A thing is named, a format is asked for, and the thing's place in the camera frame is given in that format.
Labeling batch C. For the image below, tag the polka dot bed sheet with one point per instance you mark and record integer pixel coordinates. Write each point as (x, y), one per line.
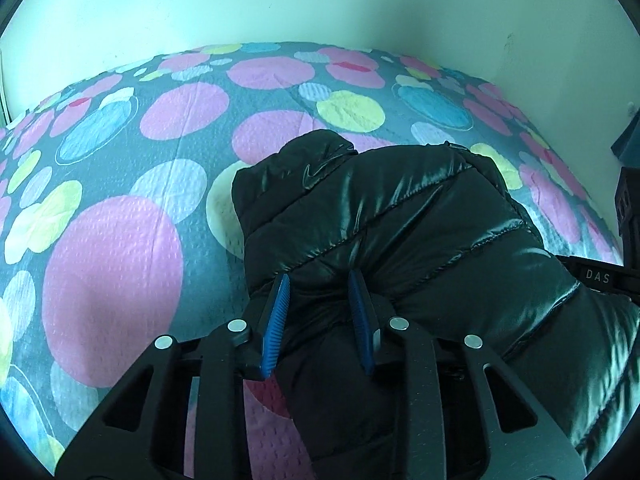
(118, 226)

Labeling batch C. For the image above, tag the black puffer jacket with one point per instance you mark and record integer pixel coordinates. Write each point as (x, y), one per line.
(433, 229)

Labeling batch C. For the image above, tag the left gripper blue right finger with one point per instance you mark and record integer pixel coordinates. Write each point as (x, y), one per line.
(520, 439)

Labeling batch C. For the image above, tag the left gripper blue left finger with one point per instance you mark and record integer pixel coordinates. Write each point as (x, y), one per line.
(138, 431)

